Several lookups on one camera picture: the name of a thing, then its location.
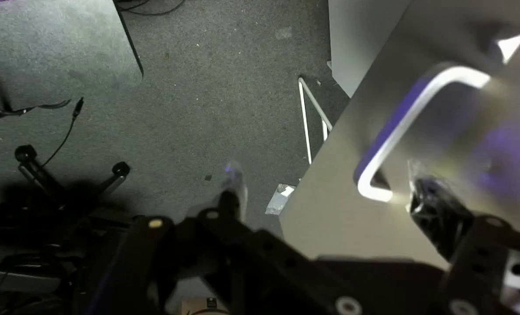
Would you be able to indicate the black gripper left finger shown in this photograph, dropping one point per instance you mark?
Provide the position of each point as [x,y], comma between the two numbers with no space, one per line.
[233,194]

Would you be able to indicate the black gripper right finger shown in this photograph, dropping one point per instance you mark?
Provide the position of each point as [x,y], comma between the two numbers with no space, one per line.
[436,204]

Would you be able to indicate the beige file cabinet drawer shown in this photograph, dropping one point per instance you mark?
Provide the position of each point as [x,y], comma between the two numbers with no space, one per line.
[340,222]

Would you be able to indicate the small white block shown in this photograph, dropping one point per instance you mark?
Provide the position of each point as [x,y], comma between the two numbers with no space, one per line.
[279,201]

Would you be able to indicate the white metal railing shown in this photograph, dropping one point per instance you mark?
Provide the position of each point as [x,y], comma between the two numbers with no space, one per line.
[303,117]

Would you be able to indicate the black office chair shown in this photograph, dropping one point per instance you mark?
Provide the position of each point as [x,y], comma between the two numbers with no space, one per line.
[37,194]

